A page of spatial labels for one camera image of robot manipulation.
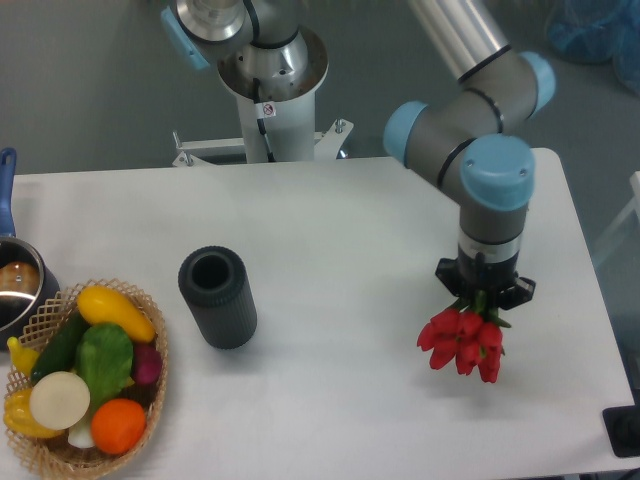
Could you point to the blue plastic bag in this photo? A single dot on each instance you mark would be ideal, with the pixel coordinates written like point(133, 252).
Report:
point(597, 32)

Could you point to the white round radish slice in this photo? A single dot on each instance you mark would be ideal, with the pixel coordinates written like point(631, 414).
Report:
point(59, 400)

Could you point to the purple red onion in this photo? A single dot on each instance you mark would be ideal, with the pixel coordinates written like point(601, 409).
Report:
point(147, 364)

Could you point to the black device at edge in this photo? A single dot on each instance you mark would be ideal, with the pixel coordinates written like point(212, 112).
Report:
point(622, 426)

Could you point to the white frame at right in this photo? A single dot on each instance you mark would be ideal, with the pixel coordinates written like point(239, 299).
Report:
point(619, 228)

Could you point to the blue handled saucepan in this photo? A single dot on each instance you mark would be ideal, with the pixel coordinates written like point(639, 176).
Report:
point(26, 281)

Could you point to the red tulip bouquet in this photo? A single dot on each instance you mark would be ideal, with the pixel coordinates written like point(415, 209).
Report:
point(468, 333)

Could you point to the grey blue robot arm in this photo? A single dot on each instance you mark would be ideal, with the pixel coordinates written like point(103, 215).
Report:
point(464, 149)

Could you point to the yellow squash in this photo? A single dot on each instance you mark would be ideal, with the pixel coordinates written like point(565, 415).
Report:
point(100, 305)

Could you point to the green cucumber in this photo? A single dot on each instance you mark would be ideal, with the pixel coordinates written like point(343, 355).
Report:
point(60, 352)

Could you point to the dark grey ribbed vase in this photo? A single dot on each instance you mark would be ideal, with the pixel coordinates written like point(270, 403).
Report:
point(214, 283)

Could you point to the yellow bell pepper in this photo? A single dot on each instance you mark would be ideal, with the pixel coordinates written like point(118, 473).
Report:
point(18, 417)

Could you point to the orange fruit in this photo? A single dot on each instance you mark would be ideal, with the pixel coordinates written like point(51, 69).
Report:
point(117, 426)

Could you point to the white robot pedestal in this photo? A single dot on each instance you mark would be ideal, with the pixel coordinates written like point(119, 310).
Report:
point(275, 94)

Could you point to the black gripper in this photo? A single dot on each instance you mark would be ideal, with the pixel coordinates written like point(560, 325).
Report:
point(463, 275)

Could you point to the green lettuce leaf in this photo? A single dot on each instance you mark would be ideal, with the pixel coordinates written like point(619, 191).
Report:
point(104, 360)

